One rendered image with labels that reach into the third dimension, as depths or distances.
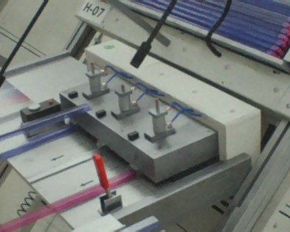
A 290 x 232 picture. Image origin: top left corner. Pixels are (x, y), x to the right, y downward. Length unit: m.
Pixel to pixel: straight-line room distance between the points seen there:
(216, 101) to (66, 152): 0.29
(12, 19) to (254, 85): 1.40
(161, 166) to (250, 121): 0.18
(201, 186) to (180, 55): 0.35
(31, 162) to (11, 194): 3.06
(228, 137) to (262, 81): 0.13
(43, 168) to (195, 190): 0.28
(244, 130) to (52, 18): 1.48
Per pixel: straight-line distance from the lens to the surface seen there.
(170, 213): 1.02
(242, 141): 1.09
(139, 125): 1.11
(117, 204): 0.99
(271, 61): 1.10
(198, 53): 1.26
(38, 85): 1.46
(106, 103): 1.20
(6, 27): 2.38
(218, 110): 1.09
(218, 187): 1.07
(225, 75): 1.18
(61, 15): 2.46
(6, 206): 4.21
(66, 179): 1.09
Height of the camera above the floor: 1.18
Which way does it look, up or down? level
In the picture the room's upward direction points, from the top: 32 degrees clockwise
